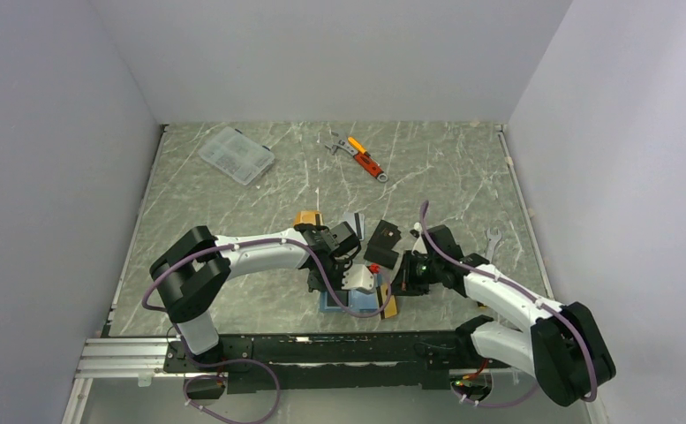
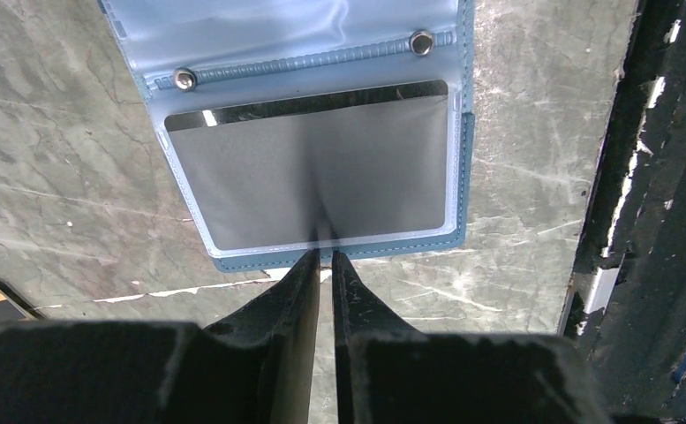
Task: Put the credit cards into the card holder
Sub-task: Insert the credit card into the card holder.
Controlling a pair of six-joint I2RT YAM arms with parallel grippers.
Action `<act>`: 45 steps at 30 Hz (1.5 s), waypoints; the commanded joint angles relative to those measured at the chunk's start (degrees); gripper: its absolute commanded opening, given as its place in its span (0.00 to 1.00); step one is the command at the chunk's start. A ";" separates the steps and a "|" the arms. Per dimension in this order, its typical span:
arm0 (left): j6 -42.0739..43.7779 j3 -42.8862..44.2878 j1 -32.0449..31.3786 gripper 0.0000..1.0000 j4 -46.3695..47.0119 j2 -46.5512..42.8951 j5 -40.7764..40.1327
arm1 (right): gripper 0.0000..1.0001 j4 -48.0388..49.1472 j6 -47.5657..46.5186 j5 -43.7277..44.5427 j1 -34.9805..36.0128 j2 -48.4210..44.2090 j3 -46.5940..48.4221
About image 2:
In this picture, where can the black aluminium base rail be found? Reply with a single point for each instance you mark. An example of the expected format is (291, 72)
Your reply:
(626, 309)

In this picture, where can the single black VIP card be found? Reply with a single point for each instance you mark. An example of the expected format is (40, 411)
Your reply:
(367, 163)

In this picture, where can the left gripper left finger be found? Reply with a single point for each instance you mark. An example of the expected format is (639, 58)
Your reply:
(253, 366)

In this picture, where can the blue card holder wallet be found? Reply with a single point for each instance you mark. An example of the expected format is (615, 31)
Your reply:
(187, 56)

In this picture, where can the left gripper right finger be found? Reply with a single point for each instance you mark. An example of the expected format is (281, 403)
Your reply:
(389, 372)

